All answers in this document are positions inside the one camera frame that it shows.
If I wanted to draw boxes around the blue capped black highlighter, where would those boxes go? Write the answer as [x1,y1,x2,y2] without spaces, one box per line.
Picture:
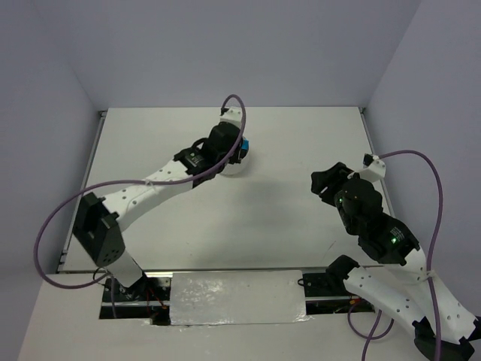
[240,138,250,159]

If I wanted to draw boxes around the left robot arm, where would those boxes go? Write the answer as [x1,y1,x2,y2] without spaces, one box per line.
[73,121,243,300]

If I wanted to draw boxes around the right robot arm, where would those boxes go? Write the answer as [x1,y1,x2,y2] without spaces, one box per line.
[311,156,480,360]

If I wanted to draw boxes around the white round divided organizer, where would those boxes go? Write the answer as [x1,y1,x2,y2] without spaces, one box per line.
[220,150,250,177]

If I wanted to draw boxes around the silver foil covered plate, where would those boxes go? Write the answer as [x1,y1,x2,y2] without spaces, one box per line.
[169,270,309,326]

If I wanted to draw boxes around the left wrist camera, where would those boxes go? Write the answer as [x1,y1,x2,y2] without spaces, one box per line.
[220,106,243,128]

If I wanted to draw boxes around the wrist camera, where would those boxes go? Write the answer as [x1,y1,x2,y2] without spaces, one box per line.
[355,153,386,183]
[220,106,243,128]

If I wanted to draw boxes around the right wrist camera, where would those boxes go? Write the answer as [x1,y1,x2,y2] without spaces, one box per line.
[355,153,386,183]

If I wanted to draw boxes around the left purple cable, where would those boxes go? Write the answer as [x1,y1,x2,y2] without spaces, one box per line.
[33,94,247,320]

